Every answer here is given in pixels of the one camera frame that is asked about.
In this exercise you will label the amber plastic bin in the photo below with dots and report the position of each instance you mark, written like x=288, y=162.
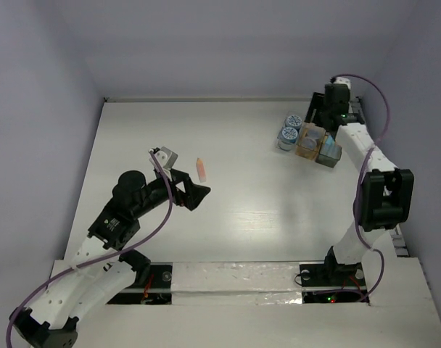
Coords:
x=308, y=155

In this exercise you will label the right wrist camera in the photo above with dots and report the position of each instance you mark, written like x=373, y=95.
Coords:
x=341, y=80

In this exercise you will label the clear jar blue clips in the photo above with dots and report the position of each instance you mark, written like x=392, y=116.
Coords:
x=315, y=133

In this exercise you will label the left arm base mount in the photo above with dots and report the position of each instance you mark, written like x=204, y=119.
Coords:
x=155, y=290

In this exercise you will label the blue pencil-shaped highlighter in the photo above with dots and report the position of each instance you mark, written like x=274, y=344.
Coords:
x=329, y=146

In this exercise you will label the clear plastic bin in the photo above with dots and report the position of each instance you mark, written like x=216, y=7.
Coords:
x=288, y=135

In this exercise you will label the grey plastic bin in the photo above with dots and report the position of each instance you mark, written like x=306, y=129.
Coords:
x=329, y=161

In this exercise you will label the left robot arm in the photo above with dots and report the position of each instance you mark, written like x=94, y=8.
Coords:
x=107, y=261

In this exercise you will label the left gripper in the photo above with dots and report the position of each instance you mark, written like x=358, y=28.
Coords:
x=194, y=192

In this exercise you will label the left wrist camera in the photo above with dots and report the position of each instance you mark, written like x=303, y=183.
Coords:
x=162, y=159

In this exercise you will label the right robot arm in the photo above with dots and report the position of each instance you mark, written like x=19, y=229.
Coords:
x=383, y=190

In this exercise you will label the blue lid jar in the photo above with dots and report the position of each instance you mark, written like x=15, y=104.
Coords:
x=293, y=120
x=287, y=138

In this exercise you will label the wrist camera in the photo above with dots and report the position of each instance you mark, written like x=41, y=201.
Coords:
x=162, y=159
x=341, y=80

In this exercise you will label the pink pencil-shaped highlighter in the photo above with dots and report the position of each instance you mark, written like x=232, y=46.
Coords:
x=201, y=170

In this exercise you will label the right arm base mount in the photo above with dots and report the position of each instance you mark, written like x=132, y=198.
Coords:
x=319, y=286

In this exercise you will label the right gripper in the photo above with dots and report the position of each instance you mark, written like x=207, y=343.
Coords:
x=317, y=101

